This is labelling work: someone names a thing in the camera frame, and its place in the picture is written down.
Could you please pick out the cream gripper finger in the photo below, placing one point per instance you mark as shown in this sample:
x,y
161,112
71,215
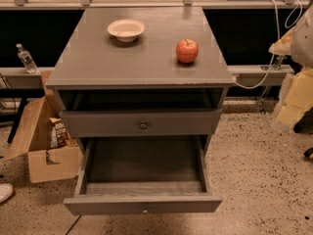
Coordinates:
x,y
295,100
283,45

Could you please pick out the red apple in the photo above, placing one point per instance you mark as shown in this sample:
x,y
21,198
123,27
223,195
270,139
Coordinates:
x,y
187,50

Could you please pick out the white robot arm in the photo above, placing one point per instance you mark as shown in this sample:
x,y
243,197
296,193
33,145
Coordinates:
x,y
302,45

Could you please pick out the closed grey drawer with knob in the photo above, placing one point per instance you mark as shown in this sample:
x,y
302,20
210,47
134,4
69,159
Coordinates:
x,y
140,123

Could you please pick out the grey wooden drawer cabinet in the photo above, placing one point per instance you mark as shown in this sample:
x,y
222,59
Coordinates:
x,y
100,73

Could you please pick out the open grey lower drawer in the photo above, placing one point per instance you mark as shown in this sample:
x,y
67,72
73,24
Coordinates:
x,y
130,175

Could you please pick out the metal stand pole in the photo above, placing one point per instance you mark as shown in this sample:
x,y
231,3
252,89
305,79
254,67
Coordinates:
x,y
275,64

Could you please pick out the white paper bowl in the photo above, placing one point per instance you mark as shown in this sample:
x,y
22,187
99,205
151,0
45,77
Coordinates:
x,y
126,30

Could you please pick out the brown snack bag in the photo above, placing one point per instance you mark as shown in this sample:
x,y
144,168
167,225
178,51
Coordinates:
x,y
59,135

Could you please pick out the clear plastic water bottle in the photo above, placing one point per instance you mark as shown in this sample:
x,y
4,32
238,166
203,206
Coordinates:
x,y
26,59

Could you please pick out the black table leg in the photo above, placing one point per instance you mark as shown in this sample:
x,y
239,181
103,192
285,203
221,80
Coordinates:
x,y
17,120

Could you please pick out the open cardboard box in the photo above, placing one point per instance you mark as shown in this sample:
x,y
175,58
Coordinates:
x,y
33,138

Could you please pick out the white shoe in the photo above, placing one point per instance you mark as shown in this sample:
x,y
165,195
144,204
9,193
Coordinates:
x,y
6,191

